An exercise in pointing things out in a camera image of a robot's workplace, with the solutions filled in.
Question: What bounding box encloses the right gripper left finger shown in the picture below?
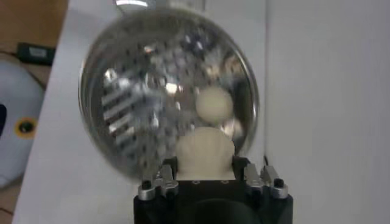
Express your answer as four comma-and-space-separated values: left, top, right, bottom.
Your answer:
138, 156, 180, 201

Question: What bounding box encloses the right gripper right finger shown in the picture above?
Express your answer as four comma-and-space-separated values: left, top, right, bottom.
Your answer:
232, 155, 289, 200

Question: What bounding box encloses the white steamed baozi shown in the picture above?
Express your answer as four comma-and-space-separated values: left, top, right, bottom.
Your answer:
194, 86, 235, 125
175, 126, 236, 181

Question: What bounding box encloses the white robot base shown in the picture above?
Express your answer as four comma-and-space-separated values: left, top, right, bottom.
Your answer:
0, 59, 46, 189

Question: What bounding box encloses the steel perforated steamer basket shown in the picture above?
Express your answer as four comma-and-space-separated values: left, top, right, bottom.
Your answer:
78, 7, 260, 183

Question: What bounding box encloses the black power brick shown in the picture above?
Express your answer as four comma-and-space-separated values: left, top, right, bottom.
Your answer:
15, 41, 57, 67

